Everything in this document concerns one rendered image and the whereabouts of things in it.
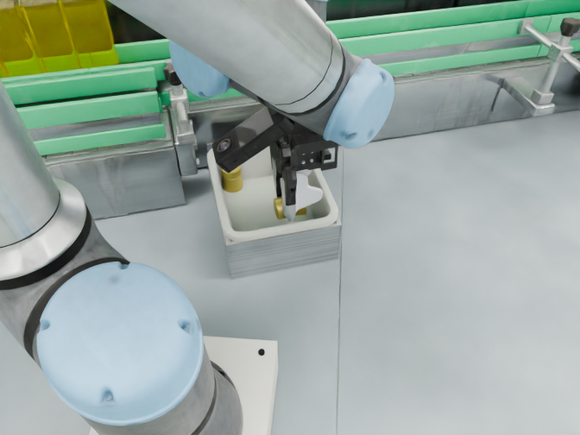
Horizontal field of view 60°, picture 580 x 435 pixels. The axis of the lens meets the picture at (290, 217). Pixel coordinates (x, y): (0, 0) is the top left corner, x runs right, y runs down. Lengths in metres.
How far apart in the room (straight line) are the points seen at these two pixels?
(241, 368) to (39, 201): 0.31
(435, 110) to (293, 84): 0.70
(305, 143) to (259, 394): 0.32
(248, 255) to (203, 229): 0.14
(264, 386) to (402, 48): 0.63
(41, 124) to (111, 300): 0.45
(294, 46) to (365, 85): 0.09
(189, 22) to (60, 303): 0.24
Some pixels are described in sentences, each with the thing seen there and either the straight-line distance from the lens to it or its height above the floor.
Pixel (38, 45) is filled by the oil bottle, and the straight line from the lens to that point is 0.88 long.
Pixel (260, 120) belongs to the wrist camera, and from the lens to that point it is 0.67.
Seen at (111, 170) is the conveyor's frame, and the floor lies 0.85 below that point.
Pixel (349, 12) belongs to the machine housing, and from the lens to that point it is 1.13.
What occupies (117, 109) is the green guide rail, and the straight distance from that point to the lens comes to 0.80.
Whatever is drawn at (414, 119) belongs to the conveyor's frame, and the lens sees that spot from 1.04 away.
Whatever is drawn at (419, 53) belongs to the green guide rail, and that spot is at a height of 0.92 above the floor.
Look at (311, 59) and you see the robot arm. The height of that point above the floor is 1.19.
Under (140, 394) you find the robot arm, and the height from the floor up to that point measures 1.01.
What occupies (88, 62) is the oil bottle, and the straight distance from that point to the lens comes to 0.89.
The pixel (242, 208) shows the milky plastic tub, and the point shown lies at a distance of 0.85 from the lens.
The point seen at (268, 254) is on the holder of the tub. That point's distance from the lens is 0.75.
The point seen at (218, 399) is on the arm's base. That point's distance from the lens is 0.53.
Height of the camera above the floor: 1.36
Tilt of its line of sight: 45 degrees down
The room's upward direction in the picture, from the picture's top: straight up
